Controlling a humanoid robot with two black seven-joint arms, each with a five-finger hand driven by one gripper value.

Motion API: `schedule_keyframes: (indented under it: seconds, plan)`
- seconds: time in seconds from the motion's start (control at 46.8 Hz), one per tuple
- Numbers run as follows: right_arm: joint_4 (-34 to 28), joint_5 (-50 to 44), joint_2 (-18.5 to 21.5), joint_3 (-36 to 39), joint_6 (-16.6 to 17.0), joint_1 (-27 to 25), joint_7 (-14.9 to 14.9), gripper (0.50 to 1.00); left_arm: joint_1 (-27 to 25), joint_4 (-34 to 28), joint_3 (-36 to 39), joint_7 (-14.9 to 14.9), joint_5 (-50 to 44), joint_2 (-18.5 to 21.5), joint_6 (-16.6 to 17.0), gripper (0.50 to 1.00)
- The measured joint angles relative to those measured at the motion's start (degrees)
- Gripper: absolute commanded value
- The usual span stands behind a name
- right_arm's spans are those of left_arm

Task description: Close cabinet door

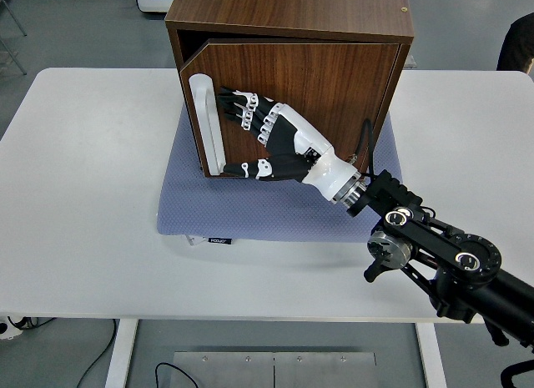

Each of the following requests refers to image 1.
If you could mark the black mat label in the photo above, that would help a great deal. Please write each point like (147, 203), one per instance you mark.
(220, 240)

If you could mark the grey metal rack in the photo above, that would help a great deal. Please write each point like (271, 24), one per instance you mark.
(16, 50)

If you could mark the white appliance with slot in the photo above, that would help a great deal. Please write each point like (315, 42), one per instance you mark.
(154, 2)

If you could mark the person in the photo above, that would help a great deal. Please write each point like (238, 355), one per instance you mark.
(517, 46)

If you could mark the small white mat tag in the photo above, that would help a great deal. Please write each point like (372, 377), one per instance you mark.
(191, 240)

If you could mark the white power strip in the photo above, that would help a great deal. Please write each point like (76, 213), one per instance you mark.
(8, 327)

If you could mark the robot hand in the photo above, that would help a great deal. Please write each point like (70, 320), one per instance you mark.
(308, 137)

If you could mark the brown wooden cabinet body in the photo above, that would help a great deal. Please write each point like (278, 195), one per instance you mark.
(292, 8)

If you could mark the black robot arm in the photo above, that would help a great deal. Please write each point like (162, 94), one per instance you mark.
(459, 263)

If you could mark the white table leg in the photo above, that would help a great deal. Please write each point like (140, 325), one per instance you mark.
(121, 354)
(430, 354)

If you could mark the small grey bracket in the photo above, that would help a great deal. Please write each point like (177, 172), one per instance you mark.
(412, 61)

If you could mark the grey metal plate with screws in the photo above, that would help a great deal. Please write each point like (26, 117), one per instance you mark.
(225, 371)

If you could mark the brown wooden cabinet door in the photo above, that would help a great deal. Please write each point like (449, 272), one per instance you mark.
(334, 83)

